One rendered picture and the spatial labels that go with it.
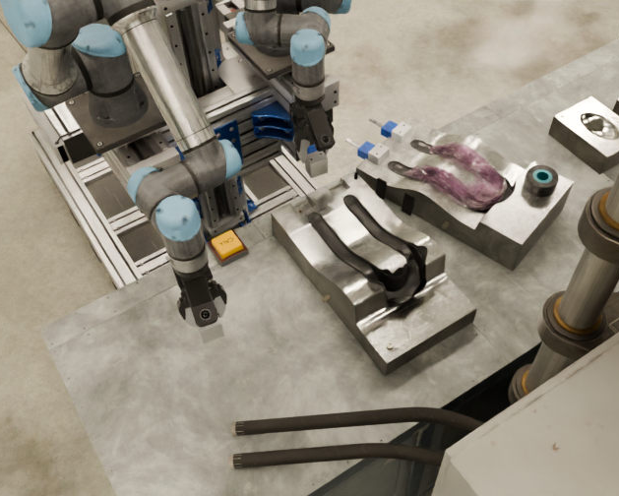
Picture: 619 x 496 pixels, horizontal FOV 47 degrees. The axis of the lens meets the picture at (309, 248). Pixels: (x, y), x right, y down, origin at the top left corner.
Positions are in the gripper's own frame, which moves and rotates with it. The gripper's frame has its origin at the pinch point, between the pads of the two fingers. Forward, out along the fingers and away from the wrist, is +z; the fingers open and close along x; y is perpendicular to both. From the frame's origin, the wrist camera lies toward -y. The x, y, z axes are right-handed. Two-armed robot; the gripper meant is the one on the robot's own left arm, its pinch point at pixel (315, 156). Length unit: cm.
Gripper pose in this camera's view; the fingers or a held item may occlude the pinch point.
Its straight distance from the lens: 184.0
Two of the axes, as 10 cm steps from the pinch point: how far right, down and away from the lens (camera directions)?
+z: 0.4, 6.1, 7.9
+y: -4.0, -7.2, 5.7
